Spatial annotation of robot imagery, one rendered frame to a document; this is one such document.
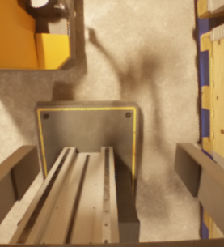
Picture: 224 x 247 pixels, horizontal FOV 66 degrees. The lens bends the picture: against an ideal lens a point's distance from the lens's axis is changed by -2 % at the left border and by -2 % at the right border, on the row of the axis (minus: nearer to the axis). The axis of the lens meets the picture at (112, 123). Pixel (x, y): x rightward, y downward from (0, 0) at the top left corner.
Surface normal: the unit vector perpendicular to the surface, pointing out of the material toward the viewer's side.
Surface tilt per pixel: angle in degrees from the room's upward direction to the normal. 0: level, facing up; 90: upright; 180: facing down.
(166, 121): 0
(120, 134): 0
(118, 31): 0
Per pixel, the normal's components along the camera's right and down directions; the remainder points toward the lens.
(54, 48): 0.39, 0.24
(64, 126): 0.02, 0.26
